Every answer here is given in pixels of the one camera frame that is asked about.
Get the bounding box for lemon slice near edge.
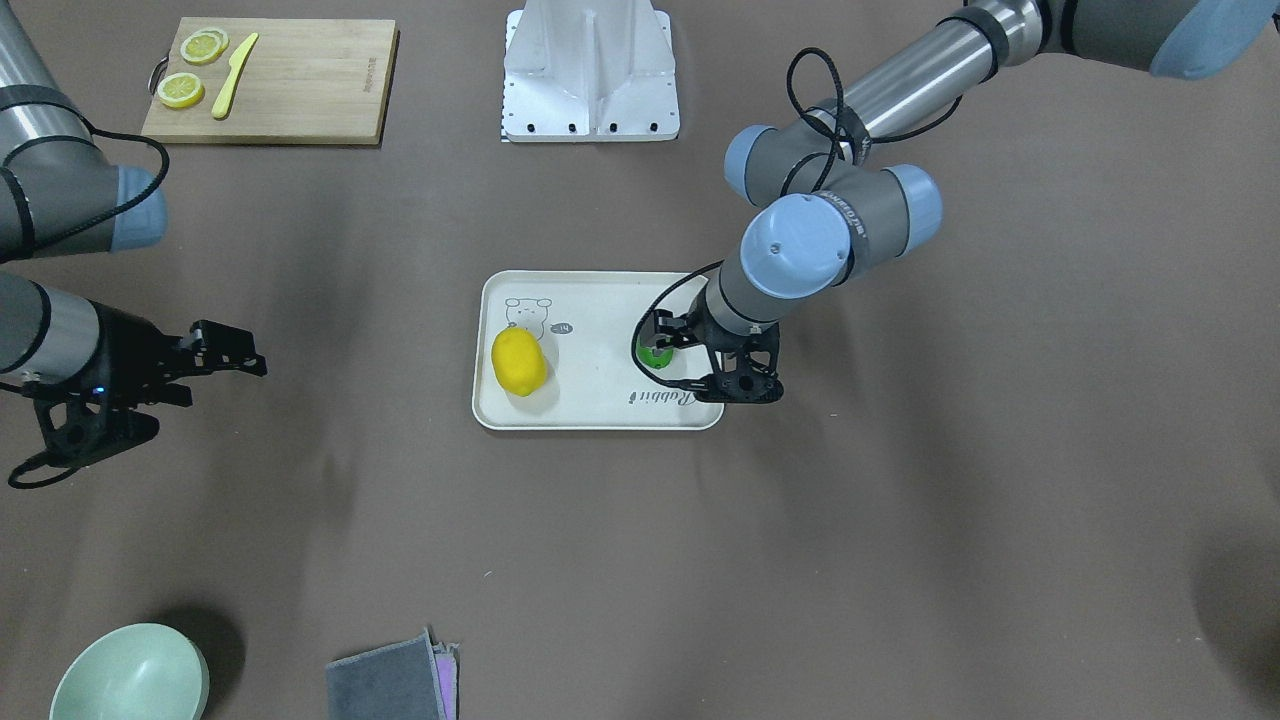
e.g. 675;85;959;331
154;72;205;110

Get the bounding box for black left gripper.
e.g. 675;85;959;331
650;284;731;351

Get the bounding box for white rabbit tray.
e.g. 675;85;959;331
471;270;724;430

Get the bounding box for wooden cutting board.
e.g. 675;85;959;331
142;15;399;146

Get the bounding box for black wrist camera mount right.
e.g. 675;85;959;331
6;398;160;489

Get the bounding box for green lime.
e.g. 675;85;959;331
635;341;675;370

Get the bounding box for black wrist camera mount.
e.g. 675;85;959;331
6;398;160;489
666;325;785;404

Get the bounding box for grey folded cloth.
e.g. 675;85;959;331
325;630;460;719

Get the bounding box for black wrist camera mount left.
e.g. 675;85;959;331
666;325;785;404

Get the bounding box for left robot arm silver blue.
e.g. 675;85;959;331
636;1;1277;354

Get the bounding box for mint green bowl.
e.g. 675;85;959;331
47;623;210;719

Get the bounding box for yellow plastic knife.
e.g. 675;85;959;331
211;32;260;120

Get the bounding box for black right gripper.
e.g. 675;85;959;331
96;307;268;409

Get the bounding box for yellow lemon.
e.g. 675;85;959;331
490;325;549;397

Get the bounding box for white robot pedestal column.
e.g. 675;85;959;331
500;1;681;143

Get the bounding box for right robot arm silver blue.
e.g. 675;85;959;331
3;3;268;407

